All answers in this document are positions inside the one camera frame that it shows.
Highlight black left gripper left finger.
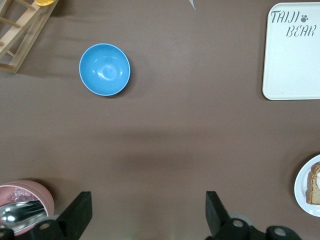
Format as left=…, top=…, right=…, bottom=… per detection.
left=31, top=191, right=93, bottom=240

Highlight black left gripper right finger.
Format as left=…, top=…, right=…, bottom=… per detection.
left=205, top=191, right=254, bottom=240

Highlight white round plate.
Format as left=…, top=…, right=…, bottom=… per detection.
left=294, top=154, right=320, bottom=218

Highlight pink bowl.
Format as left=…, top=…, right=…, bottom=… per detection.
left=0, top=179, right=55, bottom=236

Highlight pink translucent ice cubes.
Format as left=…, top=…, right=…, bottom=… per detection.
left=6, top=187, right=38, bottom=202

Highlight metal scoop spoon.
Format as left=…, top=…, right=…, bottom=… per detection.
left=0, top=200, right=47, bottom=232

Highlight stacked bread slices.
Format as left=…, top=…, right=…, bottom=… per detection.
left=305, top=161, right=320, bottom=206

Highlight blue bowl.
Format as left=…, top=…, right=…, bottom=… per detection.
left=79, top=43, right=132, bottom=97

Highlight cream bear print tray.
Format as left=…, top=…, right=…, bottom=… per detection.
left=262, top=2, right=320, bottom=101

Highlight wooden mug rack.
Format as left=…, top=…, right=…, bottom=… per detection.
left=0, top=0, right=60, bottom=74

